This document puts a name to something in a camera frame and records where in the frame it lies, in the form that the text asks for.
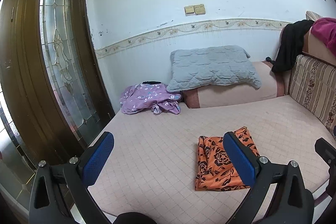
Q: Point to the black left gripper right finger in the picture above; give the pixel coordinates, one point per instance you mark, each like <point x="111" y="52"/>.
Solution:
<point x="291" y="201"/>

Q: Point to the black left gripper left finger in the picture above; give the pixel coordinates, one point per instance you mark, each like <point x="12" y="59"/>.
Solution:
<point x="47" y="204"/>

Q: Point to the orange black floral garment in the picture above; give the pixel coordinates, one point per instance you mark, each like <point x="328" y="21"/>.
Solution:
<point x="215" y="169"/>

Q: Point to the striped floral back cushion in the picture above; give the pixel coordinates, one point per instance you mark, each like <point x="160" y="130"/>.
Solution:
<point x="312" y="85"/>

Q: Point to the pink bolster cushion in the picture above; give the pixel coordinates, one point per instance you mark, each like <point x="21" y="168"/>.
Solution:
<point x="273" y="86"/>

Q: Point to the black cloth on sofa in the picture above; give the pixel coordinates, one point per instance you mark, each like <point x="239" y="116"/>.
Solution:
<point x="291" y="45"/>

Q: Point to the brown door with stained glass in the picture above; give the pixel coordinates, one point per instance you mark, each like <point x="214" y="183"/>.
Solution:
<point x="53" y="102"/>

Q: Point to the pink quilted mattress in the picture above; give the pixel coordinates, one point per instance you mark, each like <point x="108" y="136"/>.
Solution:
<point x="153" y="165"/>

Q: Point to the magenta cloth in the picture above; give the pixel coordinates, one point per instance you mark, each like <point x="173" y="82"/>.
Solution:
<point x="324" y="29"/>

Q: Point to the grey quilted pillow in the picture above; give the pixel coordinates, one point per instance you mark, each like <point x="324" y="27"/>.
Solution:
<point x="222" y="66"/>

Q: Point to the purple floral garment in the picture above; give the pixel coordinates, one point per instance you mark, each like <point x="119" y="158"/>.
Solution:
<point x="154" y="97"/>

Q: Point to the beige wall switch right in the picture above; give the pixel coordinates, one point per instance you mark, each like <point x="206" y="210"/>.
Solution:
<point x="199" y="9"/>

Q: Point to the beige wall switch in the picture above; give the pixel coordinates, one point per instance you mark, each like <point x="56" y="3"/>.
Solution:
<point x="189" y="10"/>
<point x="199" y="9"/>

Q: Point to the beige wall switch left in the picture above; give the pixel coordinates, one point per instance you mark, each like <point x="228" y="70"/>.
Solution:
<point x="189" y="10"/>

